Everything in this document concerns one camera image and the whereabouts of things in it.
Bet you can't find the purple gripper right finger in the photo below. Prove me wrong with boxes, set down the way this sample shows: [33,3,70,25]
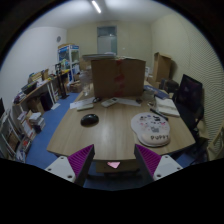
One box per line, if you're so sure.
[134,143,184,183]

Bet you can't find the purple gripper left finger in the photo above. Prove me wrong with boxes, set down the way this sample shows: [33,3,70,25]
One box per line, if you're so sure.
[44,143,96,187]

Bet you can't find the white printed mouse pad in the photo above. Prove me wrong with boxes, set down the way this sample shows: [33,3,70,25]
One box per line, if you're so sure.
[131,112,170,147]

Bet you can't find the black computer mouse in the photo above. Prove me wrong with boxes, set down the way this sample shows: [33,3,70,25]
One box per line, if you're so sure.
[80,114,99,126]

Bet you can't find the pink sticky note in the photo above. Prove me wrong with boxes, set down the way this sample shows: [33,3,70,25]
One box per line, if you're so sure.
[107,162,120,169]

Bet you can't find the black pen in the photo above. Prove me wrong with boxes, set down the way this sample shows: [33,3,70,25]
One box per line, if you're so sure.
[150,108,169,121]

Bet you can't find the white notebook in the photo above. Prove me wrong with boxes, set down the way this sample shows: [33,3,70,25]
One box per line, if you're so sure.
[155,97,180,117]

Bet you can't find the white paper sheets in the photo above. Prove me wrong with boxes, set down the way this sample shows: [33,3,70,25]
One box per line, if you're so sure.
[70,97,95,109]

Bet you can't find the stack of books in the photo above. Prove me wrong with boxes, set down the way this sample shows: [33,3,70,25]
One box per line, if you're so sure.
[29,112,45,133]

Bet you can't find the white remote control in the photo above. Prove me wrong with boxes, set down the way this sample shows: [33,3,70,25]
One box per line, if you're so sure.
[101,97,118,108]

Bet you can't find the small black round object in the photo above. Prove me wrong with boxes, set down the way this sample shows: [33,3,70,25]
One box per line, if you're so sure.
[92,97,102,103]

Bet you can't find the blue book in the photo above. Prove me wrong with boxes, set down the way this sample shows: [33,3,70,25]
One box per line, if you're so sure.
[144,85,169,99]

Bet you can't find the white bookshelf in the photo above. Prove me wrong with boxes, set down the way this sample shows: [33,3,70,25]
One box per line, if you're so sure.
[0,110,31,163]

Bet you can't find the wooden side desk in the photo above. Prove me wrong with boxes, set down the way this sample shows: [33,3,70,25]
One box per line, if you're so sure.
[14,80,56,112]

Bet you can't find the black stand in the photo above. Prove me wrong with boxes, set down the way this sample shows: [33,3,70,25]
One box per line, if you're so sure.
[55,63,69,99]

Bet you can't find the large cardboard box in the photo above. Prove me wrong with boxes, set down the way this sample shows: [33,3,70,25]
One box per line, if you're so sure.
[91,59,146,98]

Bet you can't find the tall cardboard box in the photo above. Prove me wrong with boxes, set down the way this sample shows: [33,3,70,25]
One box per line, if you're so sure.
[153,52,172,82]

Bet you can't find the blue white vending cabinet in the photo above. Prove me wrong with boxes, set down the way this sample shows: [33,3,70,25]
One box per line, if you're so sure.
[58,44,80,81]

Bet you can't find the ceiling light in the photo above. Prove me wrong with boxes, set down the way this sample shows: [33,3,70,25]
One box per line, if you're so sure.
[91,0,102,14]

